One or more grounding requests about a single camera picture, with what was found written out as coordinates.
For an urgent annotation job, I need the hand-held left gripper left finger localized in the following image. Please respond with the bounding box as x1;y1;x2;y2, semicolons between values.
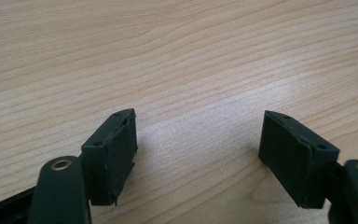
81;107;139;207

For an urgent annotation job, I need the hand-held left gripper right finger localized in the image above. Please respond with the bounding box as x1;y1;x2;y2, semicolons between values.
258;109;340;209

